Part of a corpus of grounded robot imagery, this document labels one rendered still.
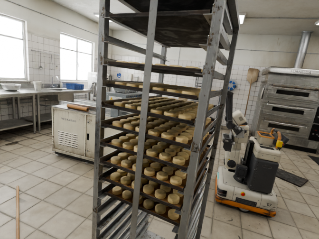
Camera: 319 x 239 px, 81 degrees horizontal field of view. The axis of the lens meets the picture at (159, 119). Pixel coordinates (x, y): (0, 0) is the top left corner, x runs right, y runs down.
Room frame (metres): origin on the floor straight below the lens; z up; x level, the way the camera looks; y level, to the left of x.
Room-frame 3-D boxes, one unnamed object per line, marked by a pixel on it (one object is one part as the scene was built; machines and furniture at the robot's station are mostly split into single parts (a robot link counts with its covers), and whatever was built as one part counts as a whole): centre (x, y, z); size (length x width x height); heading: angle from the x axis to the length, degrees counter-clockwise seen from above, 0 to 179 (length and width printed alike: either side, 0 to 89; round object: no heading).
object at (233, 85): (6.08, -2.13, 1.10); 0.41 x 0.17 x 1.10; 72
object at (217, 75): (0.93, -0.24, 1.50); 0.64 x 0.03 x 0.03; 156
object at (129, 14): (1.00, -0.06, 1.68); 0.60 x 0.40 x 0.02; 156
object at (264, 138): (2.21, -1.31, 0.87); 0.23 x 0.15 x 0.11; 164
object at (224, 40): (0.93, -0.24, 1.68); 0.64 x 0.03 x 0.03; 156
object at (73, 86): (5.28, 2.46, 0.95); 0.40 x 0.30 x 0.14; 165
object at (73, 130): (3.03, 1.00, 0.42); 1.28 x 0.72 x 0.84; 74
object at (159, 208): (0.75, -0.05, 0.87); 0.05 x 0.05 x 0.02
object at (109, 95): (2.90, 0.54, 1.01); 0.72 x 0.33 x 0.34; 164
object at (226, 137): (2.32, -0.92, 0.77); 0.28 x 0.16 x 0.22; 164
